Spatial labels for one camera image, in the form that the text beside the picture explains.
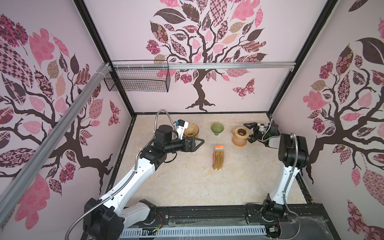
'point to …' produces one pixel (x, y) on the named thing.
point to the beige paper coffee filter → (192, 130)
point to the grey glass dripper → (192, 131)
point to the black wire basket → (139, 76)
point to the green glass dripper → (217, 128)
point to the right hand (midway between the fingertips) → (244, 127)
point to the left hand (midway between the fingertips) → (199, 144)
